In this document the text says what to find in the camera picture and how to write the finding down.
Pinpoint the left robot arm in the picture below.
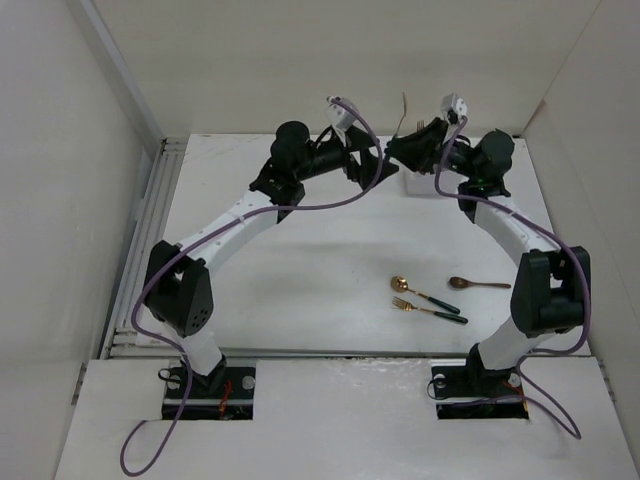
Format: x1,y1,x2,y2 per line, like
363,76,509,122
143,121,399,397

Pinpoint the aluminium rail frame left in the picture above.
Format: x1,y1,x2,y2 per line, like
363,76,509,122
96,137,188,360

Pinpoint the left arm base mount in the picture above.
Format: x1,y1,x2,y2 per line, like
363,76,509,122
158,364,256,421

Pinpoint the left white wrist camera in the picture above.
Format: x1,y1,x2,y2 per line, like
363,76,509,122
325,96,358,146

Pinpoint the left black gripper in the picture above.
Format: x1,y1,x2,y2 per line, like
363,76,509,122
293,124,396,189

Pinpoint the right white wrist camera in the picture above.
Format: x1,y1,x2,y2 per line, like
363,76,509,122
440,93,468,125

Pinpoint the brown wooden spoon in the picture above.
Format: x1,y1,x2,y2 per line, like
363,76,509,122
448,276,511,290

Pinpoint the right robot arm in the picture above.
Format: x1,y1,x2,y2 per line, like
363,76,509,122
385,118,591,396

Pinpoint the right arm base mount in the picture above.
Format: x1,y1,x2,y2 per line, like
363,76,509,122
427,364,529,420

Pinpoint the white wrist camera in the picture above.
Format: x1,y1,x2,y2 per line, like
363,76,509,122
325,96,358,146
440,93,468,125

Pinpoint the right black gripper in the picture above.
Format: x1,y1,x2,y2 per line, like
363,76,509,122
385,117,480,180

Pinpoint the gold spoon green handle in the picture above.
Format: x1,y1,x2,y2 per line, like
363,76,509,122
393,91,408,137
390,276,461,315

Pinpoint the white three-slot utensil container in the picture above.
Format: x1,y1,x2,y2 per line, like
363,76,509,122
404,171,458,198

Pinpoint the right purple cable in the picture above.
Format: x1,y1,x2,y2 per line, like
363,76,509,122
432,115,593,441

